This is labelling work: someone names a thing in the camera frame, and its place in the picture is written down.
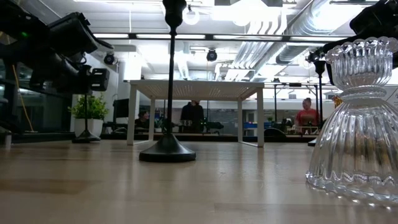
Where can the black aluminium table frame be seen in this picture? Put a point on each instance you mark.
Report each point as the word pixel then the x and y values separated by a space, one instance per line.
pixel 217 137

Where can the green plant in white pot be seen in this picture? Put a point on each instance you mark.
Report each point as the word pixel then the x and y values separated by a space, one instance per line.
pixel 90 109

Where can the white perforated metal shelf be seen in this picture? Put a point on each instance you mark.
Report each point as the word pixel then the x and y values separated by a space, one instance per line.
pixel 196 88

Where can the person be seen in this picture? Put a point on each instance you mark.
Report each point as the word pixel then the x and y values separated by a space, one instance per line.
pixel 307 116
pixel 192 115
pixel 142 121

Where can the clear glass candlestick holder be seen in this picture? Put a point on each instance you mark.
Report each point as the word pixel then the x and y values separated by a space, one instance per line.
pixel 357 140

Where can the black ceiling spotlight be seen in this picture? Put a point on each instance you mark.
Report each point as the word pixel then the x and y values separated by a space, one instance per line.
pixel 312 56
pixel 109 59
pixel 211 55

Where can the amber glass candlestick holder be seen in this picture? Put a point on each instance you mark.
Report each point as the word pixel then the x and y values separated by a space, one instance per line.
pixel 337 101

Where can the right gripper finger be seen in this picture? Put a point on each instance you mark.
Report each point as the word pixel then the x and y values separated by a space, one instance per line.
pixel 337 43

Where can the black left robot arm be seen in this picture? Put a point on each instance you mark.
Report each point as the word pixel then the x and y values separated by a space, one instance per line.
pixel 18 46

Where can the black computer monitor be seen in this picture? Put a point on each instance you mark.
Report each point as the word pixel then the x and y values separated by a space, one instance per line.
pixel 121 108

